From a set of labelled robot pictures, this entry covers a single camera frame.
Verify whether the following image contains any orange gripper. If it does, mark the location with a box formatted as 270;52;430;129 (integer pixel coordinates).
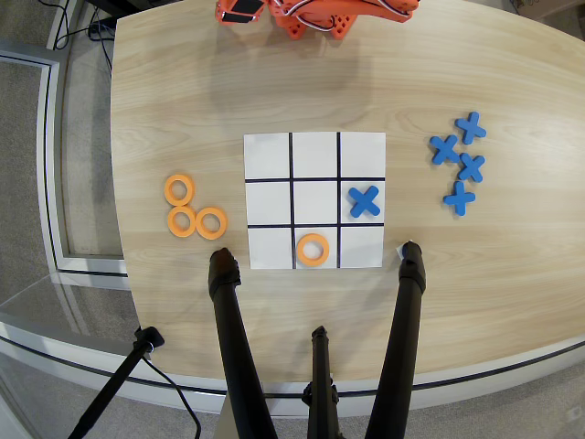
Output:
214;0;269;25

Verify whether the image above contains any orange foam ring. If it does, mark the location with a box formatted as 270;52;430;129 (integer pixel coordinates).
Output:
163;174;196;207
166;205;198;238
295;232;331;268
195;207;229;241

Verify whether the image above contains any white tic-tac-toe paper board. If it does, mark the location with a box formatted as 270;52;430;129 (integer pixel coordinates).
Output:
243;132;388;271

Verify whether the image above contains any blue foam cross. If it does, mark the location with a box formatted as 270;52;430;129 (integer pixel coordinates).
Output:
441;180;477;217
453;111;488;145
347;185;382;219
456;153;486;183
428;134;462;166

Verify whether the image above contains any thick black tripod leg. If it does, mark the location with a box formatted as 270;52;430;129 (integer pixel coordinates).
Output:
207;247;279;439
364;241;428;439

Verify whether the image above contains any slim black stand pole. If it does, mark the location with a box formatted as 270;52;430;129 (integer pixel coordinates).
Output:
67;326;165;439

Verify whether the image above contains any black floor cable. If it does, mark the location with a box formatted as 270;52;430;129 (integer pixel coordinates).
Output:
48;0;115;79

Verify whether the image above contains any grey metal floor frame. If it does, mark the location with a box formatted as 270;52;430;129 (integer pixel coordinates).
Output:
0;38;132;281

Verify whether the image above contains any black stand cable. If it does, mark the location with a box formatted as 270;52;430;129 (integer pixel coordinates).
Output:
140;355;203;439

